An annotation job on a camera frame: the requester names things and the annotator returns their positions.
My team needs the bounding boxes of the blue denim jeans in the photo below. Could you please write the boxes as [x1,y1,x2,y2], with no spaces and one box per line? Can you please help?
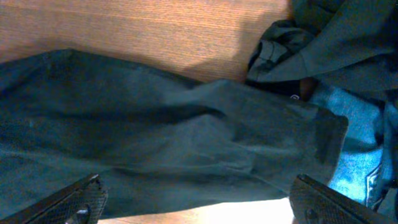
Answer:
[310,84,397,220]

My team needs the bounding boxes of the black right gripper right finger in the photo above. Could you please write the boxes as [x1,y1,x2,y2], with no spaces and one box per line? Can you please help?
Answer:
[289,175,395,224]

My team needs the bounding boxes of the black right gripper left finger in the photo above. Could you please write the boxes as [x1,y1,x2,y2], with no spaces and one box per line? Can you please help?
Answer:
[1,174,108,224]

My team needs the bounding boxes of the dark navy garment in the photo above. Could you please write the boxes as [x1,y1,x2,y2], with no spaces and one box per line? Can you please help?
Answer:
[246,0,397,102]

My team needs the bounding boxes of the dark green trousers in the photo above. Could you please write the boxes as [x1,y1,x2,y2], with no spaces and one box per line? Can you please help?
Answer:
[1,50,348,218]

